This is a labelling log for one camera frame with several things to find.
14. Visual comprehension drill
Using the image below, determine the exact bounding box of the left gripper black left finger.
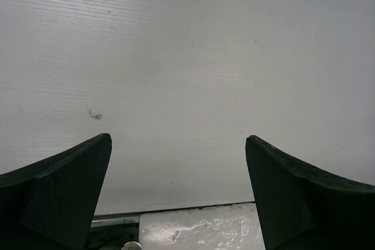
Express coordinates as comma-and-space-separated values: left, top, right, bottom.
1, 133, 112, 249

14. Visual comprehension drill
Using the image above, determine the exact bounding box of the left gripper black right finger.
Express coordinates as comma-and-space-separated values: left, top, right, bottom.
246, 135, 374, 249

